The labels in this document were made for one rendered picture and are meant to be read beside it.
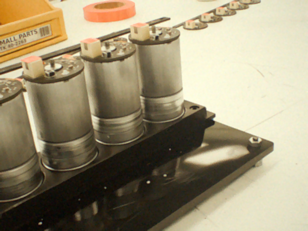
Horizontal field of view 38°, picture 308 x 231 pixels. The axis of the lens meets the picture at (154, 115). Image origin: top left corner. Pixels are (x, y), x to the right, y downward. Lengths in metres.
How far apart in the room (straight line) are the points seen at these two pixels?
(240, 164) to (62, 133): 0.08
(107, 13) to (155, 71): 0.30
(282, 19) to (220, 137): 0.27
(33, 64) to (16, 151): 0.03
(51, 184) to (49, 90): 0.04
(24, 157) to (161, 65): 0.08
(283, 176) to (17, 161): 0.12
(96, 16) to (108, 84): 0.32
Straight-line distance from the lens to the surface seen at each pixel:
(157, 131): 0.21
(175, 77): 0.22
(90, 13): 0.51
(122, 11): 0.51
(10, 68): 0.20
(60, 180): 0.19
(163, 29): 0.22
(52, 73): 0.18
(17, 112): 0.17
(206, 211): 0.20
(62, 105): 0.18
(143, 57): 0.21
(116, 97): 0.20
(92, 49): 0.19
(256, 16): 0.49
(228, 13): 0.50
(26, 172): 0.18
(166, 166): 0.21
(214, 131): 0.23
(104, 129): 0.20
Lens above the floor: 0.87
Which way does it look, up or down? 26 degrees down
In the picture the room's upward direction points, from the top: 5 degrees counter-clockwise
